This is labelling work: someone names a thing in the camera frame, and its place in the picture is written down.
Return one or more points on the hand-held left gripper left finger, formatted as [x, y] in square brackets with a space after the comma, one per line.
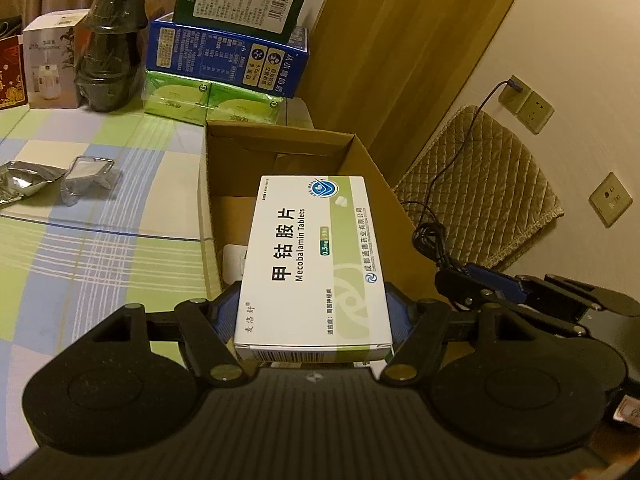
[227, 310]

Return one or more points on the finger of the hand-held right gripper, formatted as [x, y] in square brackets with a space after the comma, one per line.
[500, 280]
[545, 320]

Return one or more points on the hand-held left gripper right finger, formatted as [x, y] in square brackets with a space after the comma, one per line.
[400, 315]

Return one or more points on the white medicine box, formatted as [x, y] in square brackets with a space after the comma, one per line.
[310, 270]

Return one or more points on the cardboard box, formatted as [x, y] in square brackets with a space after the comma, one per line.
[300, 160]

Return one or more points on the desktop with checked tablecloth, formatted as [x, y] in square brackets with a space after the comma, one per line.
[100, 260]

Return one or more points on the quilted chair cushion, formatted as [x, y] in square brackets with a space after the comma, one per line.
[480, 185]

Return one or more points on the clear plastic bag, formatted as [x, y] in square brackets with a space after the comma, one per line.
[90, 175]

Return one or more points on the green tissue pack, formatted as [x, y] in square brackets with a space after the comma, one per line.
[245, 105]
[175, 95]

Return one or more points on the silver foil bag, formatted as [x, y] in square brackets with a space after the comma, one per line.
[20, 182]

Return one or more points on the blue carton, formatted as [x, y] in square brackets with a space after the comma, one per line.
[227, 57]

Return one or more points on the wooden panel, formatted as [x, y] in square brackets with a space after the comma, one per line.
[400, 35]

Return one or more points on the dark wrapped cup stack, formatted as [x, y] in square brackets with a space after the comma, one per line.
[112, 45]

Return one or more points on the white humidifier box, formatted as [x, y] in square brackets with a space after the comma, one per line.
[50, 67]

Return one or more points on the red patterned box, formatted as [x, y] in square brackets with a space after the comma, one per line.
[10, 75]

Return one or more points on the single wall socket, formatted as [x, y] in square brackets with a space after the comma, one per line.
[607, 200]

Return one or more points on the double wall socket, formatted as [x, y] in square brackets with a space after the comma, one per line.
[530, 106]

